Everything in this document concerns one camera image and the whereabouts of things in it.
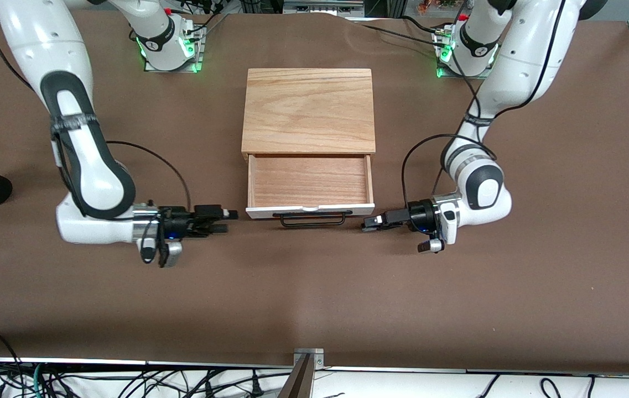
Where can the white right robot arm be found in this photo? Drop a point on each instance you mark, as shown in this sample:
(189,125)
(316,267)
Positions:
(71,138)

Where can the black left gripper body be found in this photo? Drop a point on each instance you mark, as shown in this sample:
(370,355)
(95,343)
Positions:
(418,216)

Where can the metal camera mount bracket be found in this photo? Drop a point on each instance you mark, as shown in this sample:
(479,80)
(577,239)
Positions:
(306,373)

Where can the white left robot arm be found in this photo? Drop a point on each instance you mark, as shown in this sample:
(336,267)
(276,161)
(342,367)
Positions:
(519,61)

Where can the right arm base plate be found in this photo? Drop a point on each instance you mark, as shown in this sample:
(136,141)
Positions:
(195,61)

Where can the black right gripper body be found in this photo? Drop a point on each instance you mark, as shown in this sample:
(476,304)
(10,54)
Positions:
(175,222)

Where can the grey metal equipment box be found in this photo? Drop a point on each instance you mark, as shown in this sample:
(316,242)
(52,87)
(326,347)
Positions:
(322,6)

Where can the white-fronted wooden drawer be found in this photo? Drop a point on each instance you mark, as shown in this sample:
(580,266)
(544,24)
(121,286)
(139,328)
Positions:
(310,182)

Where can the wooden drawer cabinet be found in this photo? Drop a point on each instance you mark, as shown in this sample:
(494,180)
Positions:
(308,108)

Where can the aluminium table edge rail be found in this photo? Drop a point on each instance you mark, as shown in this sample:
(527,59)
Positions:
(126,362)

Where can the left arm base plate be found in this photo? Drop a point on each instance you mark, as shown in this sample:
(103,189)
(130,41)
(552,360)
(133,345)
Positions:
(441,69)

